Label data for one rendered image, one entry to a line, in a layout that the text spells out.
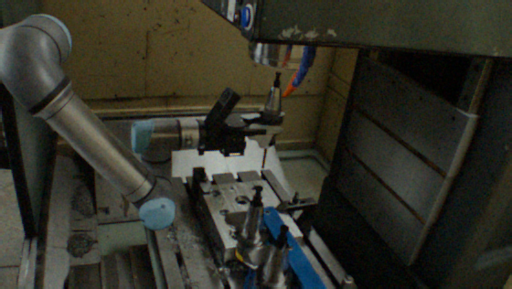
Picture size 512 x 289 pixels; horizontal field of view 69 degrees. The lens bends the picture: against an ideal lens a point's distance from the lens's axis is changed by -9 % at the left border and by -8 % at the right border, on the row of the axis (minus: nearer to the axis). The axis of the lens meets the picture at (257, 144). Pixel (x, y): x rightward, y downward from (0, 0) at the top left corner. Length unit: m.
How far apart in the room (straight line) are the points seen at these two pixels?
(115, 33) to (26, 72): 1.17
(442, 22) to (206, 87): 1.47
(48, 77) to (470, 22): 0.75
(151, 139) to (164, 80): 1.09
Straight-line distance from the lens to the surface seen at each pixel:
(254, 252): 0.74
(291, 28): 0.58
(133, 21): 1.89
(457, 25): 0.78
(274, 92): 0.98
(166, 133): 0.92
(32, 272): 1.33
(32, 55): 0.77
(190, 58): 1.97
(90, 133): 0.78
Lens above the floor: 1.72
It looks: 27 degrees down
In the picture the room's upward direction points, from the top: 9 degrees clockwise
